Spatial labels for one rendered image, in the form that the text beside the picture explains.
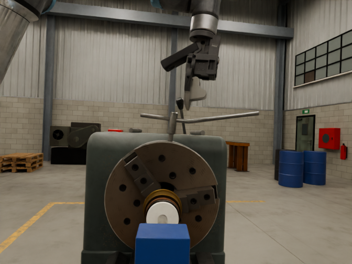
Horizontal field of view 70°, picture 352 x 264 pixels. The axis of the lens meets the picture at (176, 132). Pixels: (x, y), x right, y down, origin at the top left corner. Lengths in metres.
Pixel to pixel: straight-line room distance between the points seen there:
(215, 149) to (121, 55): 10.33
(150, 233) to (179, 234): 0.04
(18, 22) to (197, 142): 0.62
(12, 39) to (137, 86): 10.04
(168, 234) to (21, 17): 0.67
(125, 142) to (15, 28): 0.44
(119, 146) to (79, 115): 9.96
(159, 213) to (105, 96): 10.30
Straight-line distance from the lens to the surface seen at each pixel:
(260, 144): 11.95
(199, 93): 0.69
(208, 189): 0.68
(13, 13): 0.83
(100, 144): 0.87
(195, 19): 0.75
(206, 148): 0.86
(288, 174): 6.97
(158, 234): 0.41
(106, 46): 11.22
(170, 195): 0.59
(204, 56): 0.70
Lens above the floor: 1.26
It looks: level
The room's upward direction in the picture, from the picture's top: 2 degrees clockwise
